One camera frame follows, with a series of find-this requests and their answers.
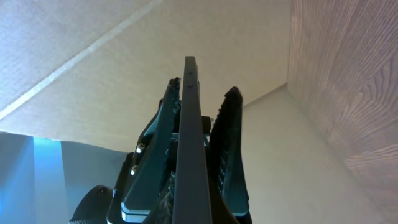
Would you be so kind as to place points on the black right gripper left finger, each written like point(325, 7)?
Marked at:
point(143, 184)

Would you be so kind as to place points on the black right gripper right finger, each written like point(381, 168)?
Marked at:
point(226, 166)

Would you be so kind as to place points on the Samsung Galaxy smartphone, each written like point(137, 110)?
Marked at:
point(192, 197)

